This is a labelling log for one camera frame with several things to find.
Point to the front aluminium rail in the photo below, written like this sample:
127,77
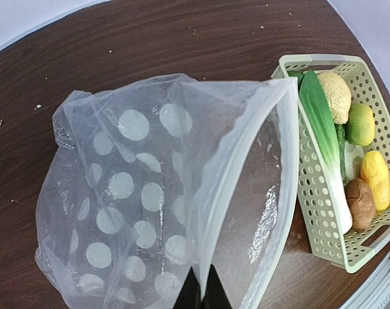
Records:
375,291

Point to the yellow green lemon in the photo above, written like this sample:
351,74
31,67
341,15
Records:
360,128

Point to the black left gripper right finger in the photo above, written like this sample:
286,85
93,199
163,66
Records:
215,296

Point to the brown potato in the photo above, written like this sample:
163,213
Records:
361,203

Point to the green perforated plastic basket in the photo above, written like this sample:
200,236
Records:
344,157

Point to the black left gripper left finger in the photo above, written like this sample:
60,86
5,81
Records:
190,295

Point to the clear polka dot zip bag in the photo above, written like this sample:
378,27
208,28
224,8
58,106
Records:
166,176

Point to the green white bok choy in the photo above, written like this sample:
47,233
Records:
338,199

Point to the dark green cucumber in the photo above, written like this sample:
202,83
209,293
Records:
328,135

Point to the orange yellow corn bread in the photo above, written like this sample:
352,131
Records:
375,172

